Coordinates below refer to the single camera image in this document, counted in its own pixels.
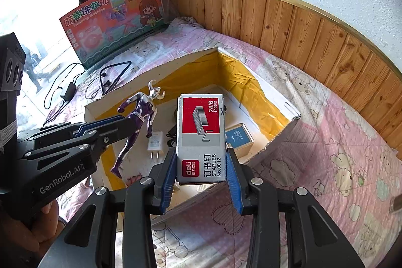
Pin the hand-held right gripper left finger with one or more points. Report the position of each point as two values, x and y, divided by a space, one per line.
168 180

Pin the person's left hand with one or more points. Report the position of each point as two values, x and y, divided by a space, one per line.
34 233

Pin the red and grey staple box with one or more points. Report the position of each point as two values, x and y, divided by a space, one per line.
201 136

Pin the glass jar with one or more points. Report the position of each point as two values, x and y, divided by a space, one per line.
397 204

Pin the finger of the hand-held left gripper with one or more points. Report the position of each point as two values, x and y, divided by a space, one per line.
116 132
100 124

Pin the white charger plug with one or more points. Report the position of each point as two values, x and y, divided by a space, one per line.
155 144

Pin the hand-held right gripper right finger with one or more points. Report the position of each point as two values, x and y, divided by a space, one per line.
234 184

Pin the white cardboard box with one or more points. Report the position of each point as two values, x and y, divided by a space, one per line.
238 82

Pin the purple action figure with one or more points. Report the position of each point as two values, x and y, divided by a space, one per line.
141 114

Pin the pink cartoon toy box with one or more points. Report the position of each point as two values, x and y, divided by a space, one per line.
116 23

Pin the pink printed quilt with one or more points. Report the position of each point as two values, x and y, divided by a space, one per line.
314 142

